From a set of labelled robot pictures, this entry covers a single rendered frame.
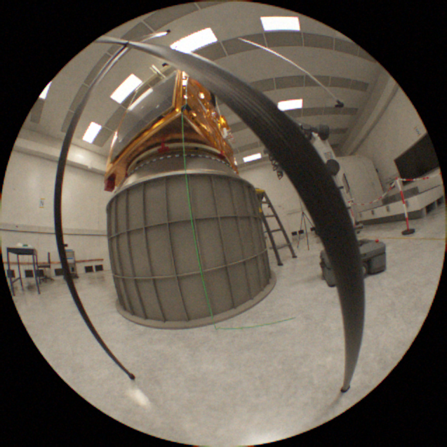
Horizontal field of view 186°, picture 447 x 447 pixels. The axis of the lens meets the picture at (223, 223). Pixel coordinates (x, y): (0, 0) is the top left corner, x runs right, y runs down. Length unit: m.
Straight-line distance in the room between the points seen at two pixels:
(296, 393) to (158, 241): 1.14
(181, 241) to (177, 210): 0.22
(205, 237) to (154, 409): 1.07
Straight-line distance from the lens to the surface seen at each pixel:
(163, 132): 1.58
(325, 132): 1.50
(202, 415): 0.63
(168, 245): 1.00
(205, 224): 1.02
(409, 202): 4.28
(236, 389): 0.66
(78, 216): 6.20
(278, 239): 4.91
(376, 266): 1.45
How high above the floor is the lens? 0.58
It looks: 8 degrees up
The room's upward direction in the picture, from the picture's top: 10 degrees counter-clockwise
